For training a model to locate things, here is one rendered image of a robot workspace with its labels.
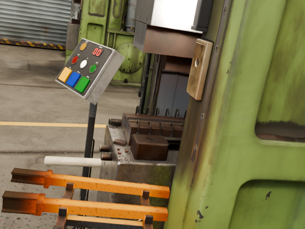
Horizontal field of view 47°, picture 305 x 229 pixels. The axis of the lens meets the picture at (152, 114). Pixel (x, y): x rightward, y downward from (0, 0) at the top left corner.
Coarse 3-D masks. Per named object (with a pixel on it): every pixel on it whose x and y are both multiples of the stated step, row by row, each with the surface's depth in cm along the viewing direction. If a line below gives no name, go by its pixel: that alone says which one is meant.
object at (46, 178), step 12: (12, 180) 95; (24, 180) 96; (36, 180) 96; (48, 180) 94; (60, 180) 96; (72, 180) 96; (84, 180) 97; (96, 180) 98; (108, 180) 99; (120, 192) 98; (132, 192) 98; (156, 192) 98; (168, 192) 99
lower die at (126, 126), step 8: (136, 120) 134; (176, 120) 143; (184, 120) 145; (128, 128) 134; (136, 128) 130; (144, 128) 131; (152, 128) 131; (160, 128) 133; (168, 128) 134; (176, 128) 136; (128, 136) 132; (168, 136) 134; (176, 136) 135; (128, 144) 131; (176, 144) 136
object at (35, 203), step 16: (16, 192) 84; (16, 208) 84; (32, 208) 84; (48, 208) 84; (80, 208) 85; (96, 208) 85; (112, 208) 86; (128, 208) 87; (144, 208) 89; (160, 208) 90
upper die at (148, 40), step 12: (144, 24) 122; (144, 36) 120; (156, 36) 120; (168, 36) 121; (180, 36) 122; (192, 36) 123; (144, 48) 121; (156, 48) 122; (168, 48) 123; (180, 48) 124; (192, 48) 125
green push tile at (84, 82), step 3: (81, 78) 174; (84, 78) 172; (81, 81) 173; (84, 81) 171; (87, 81) 169; (78, 84) 173; (81, 84) 172; (84, 84) 170; (87, 84) 169; (75, 87) 174; (78, 87) 172; (81, 87) 170; (84, 87) 169; (78, 90) 171; (81, 90) 169
